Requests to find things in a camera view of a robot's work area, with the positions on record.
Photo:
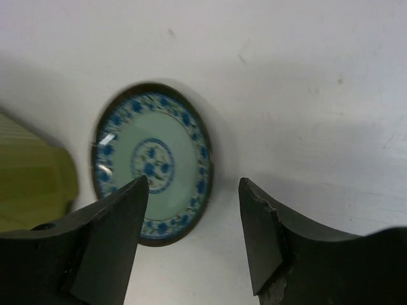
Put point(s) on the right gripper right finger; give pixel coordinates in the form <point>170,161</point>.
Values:
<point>295,260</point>

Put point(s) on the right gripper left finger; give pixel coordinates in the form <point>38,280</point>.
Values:
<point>85,257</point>

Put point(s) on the small blue patterned dish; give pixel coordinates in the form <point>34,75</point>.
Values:
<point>152,130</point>

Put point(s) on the olive green plastic bin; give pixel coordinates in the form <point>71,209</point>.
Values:
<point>38,181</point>

